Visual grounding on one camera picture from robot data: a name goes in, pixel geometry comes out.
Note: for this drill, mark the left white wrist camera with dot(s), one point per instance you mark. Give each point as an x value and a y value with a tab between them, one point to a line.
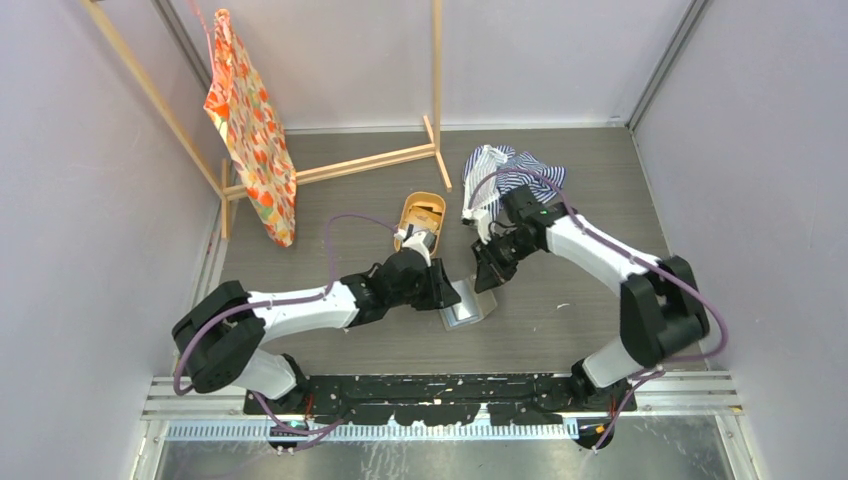
418	239

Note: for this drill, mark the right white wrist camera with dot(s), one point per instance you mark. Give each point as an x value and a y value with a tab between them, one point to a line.
483	222

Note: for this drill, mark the gold credit card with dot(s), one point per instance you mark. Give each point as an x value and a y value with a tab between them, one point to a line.
424	217

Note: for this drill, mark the orange floral cloth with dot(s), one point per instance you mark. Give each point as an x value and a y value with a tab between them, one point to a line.
240	108

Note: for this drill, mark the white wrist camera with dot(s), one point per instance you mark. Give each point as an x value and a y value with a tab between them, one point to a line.
418	239
483	222

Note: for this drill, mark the grey card holder wallet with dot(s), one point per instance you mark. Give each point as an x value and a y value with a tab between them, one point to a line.
472	308

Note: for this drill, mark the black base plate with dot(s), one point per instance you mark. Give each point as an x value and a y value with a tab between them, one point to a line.
433	399

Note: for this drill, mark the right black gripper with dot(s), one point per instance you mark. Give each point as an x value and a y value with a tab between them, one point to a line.
491	271

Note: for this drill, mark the blue striped cloth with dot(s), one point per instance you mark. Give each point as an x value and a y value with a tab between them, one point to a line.
491	172

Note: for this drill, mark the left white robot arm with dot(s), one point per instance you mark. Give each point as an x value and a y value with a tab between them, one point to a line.
220	340

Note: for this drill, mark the wooden drying rack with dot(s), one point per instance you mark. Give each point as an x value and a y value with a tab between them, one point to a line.
229	193

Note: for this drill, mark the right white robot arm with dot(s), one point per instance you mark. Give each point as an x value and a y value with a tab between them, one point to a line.
659	315

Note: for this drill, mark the orange oval tray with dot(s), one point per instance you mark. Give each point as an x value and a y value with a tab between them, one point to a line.
422	198

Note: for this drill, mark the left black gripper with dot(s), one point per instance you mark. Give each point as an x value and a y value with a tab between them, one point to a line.
440	293

